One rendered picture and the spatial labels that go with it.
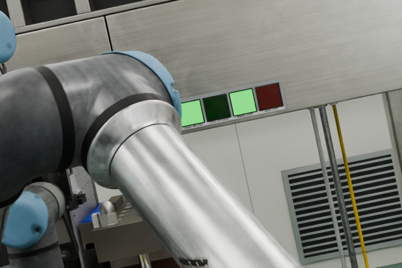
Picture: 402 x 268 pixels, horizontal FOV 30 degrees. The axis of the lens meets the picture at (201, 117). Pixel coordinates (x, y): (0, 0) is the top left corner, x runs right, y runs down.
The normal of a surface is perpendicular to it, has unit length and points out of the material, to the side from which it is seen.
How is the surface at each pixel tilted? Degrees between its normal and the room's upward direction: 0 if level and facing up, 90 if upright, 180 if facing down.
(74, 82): 54
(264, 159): 90
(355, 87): 90
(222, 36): 90
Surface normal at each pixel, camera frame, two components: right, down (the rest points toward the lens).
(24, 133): 0.22, 0.15
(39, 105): 0.29, -0.31
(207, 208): -0.14, -0.66
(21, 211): -0.03, 0.07
